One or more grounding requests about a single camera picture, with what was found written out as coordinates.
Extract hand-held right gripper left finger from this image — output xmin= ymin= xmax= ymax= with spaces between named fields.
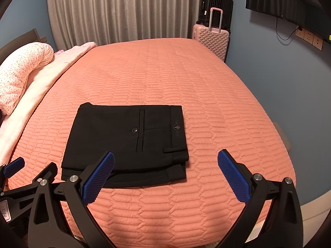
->
xmin=27 ymin=151 xmax=117 ymax=248

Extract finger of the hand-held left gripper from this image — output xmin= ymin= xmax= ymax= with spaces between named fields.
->
xmin=0 ymin=162 xmax=59 ymax=198
xmin=0 ymin=157 xmax=25 ymax=185

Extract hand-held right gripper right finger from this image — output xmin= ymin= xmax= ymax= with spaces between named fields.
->
xmin=215 ymin=149 xmax=302 ymax=248

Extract black pants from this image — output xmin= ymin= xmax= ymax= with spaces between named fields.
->
xmin=61 ymin=103 xmax=189 ymax=188

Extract grey upholstered bench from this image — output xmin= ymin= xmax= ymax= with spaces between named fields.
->
xmin=273 ymin=121 xmax=291 ymax=151

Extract light pink blanket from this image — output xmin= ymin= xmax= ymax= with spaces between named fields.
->
xmin=0 ymin=41 xmax=97 ymax=166

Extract white dotted pillow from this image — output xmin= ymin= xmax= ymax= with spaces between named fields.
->
xmin=0 ymin=42 xmax=55 ymax=115

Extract pink quilted bedspread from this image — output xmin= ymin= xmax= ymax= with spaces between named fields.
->
xmin=5 ymin=38 xmax=296 ymax=248

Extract grey headboard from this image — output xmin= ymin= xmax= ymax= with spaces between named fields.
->
xmin=0 ymin=28 xmax=40 ymax=55

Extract pink suitcase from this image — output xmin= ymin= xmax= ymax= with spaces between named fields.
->
xmin=192 ymin=7 xmax=230 ymax=62

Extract grey pleated curtain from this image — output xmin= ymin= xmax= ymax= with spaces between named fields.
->
xmin=47 ymin=0 xmax=215 ymax=48

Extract black suitcase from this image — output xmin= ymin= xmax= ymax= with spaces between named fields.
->
xmin=196 ymin=0 xmax=234 ymax=33

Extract black power cable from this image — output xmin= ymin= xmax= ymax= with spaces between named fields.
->
xmin=275 ymin=15 xmax=302 ymax=41

